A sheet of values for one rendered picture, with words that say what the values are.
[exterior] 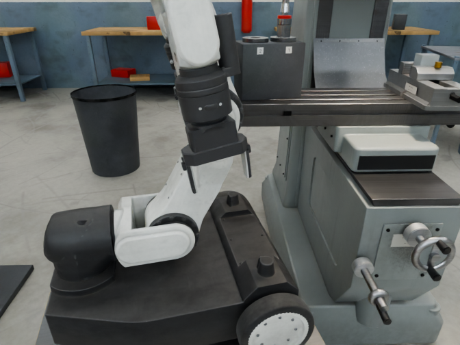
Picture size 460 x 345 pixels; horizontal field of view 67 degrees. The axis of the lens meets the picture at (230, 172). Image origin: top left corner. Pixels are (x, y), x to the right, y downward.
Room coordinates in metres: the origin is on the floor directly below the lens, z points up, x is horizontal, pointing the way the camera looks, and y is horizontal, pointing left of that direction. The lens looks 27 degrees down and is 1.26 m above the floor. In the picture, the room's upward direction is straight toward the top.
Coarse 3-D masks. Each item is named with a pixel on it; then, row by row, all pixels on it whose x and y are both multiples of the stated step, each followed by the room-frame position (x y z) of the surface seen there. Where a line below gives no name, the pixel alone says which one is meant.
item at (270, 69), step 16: (240, 48) 1.21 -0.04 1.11; (256, 48) 1.19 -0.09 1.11; (272, 48) 1.20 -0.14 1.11; (288, 48) 1.22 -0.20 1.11; (304, 48) 1.23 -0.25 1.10; (240, 64) 1.20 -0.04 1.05; (256, 64) 1.19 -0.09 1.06; (272, 64) 1.20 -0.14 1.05; (288, 64) 1.22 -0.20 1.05; (240, 80) 1.20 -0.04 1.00; (256, 80) 1.19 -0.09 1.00; (272, 80) 1.21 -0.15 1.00; (288, 80) 1.22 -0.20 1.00; (240, 96) 1.20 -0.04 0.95; (256, 96) 1.19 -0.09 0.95; (272, 96) 1.21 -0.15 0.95; (288, 96) 1.22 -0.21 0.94
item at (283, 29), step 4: (280, 20) 1.26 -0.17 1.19; (284, 20) 1.25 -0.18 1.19; (288, 20) 1.25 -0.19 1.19; (280, 24) 1.26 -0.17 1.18; (284, 24) 1.25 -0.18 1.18; (288, 24) 1.26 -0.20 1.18; (280, 28) 1.26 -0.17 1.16; (284, 28) 1.25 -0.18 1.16; (288, 28) 1.26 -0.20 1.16; (280, 32) 1.26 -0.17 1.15; (284, 32) 1.25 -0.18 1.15; (288, 32) 1.26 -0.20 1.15; (280, 36) 1.26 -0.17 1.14; (284, 36) 1.25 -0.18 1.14; (288, 36) 1.26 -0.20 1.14
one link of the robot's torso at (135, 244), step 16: (128, 208) 0.79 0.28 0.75; (144, 208) 0.87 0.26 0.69; (128, 224) 0.73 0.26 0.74; (144, 224) 0.87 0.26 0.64; (176, 224) 0.73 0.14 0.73; (128, 240) 0.69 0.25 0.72; (144, 240) 0.70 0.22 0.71; (160, 240) 0.71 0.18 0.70; (176, 240) 0.72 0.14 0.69; (192, 240) 0.74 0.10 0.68; (128, 256) 0.69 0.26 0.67; (144, 256) 0.70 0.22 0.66; (160, 256) 0.71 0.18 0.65; (176, 256) 0.73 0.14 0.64
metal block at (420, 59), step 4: (416, 56) 1.29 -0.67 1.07; (420, 56) 1.26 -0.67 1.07; (424, 56) 1.25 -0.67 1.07; (428, 56) 1.25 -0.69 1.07; (432, 56) 1.25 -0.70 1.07; (436, 56) 1.25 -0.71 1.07; (416, 60) 1.28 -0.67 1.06; (420, 60) 1.25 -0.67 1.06; (424, 60) 1.25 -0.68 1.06; (428, 60) 1.25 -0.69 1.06; (432, 60) 1.25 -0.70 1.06; (436, 60) 1.25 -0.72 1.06; (416, 64) 1.27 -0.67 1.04; (420, 64) 1.25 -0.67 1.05; (424, 64) 1.25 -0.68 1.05; (428, 64) 1.25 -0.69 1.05; (432, 64) 1.25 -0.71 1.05
